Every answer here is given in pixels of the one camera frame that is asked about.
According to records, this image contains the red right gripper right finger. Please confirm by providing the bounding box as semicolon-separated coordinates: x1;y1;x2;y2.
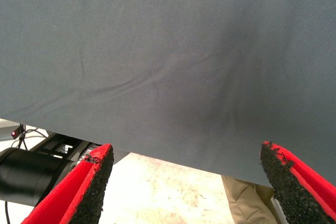
259;141;336;224

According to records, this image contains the thin black floor cable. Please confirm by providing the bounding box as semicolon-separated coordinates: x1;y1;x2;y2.
10;123;49;151

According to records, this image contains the person in khaki trousers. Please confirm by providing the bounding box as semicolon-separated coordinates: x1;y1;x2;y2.
221;175;276;224

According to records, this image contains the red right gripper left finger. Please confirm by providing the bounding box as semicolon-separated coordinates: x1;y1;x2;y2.
20;143;115;224

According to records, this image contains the aluminium profile leg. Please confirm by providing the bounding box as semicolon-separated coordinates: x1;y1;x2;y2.
270;195;289;224

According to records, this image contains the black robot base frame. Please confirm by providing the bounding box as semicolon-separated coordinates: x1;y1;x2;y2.
0;132;103;208

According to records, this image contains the dark grey table cloth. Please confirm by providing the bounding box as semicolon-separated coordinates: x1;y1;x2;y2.
0;0;336;188

